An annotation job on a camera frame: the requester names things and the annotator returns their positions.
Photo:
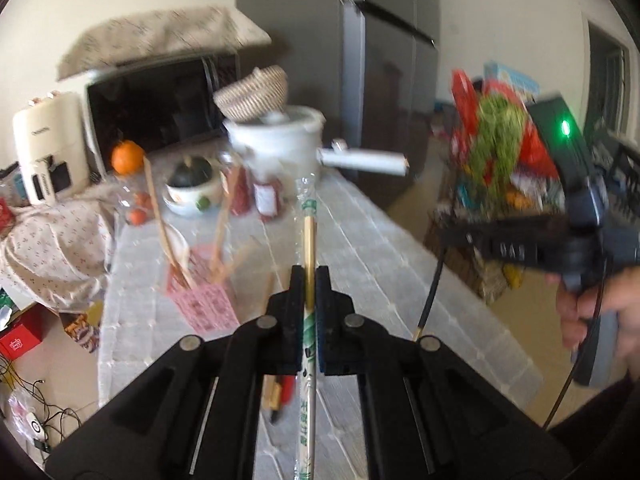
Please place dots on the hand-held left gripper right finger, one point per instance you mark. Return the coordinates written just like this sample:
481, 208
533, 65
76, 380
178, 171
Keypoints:
326, 305

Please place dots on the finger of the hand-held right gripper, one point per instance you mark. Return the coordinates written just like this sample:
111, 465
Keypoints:
500, 247

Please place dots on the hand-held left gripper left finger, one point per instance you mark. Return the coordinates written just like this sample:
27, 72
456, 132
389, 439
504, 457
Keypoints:
297, 305

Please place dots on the wooden chopstick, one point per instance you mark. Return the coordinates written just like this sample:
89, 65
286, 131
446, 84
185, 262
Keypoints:
270, 290
222, 230
162, 220

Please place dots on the paper chopsticks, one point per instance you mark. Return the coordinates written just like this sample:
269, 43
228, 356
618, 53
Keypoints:
310, 240

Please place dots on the pink utensil holder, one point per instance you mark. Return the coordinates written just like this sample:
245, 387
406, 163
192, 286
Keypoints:
205, 305

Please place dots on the white plastic spoon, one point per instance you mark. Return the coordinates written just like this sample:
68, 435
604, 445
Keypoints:
179, 245

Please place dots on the person's right forearm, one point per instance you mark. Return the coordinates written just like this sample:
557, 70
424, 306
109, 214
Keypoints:
615, 410

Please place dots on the person's right hand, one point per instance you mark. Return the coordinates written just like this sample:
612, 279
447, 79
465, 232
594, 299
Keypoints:
575, 310

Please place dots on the red plastic bag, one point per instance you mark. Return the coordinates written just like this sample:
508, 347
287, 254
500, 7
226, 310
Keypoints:
537, 152
462, 105

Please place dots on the green leafy vegetable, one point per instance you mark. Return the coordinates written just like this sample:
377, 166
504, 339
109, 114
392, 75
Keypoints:
497, 145

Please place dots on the window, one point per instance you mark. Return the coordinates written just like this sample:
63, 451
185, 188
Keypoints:
607, 75

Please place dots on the blue and white box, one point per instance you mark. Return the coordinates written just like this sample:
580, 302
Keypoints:
510, 76

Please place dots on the jar of red dates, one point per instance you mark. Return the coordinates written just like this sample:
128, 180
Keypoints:
267, 200

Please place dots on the tall jar of red berries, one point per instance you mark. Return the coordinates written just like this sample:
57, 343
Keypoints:
239, 190

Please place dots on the green lime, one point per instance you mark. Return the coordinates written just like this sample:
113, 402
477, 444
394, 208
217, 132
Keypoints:
203, 203

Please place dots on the white bowl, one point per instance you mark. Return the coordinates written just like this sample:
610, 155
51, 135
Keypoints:
182, 202

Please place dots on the white electric pot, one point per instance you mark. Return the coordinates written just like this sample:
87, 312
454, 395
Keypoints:
285, 135

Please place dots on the green squash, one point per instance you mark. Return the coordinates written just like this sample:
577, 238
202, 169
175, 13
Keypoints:
190, 172

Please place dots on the small red tomato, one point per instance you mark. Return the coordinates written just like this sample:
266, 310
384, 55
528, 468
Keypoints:
144, 200
136, 216

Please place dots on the woven basket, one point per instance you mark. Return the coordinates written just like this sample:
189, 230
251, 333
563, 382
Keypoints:
255, 92

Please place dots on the grey refrigerator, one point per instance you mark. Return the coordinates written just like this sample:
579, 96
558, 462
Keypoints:
350, 85

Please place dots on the orange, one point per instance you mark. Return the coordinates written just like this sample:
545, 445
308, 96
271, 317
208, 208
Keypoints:
127, 157

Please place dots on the microwave oven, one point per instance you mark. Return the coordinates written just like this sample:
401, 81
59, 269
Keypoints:
160, 105

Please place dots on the floral tablecloth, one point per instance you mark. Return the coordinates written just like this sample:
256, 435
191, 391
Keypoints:
55, 245

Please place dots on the red box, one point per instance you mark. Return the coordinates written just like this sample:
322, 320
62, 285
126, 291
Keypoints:
17, 342

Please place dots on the floral cloth cover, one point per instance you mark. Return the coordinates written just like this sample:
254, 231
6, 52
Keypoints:
160, 35

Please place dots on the red label jar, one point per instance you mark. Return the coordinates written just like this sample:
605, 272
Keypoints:
5, 215

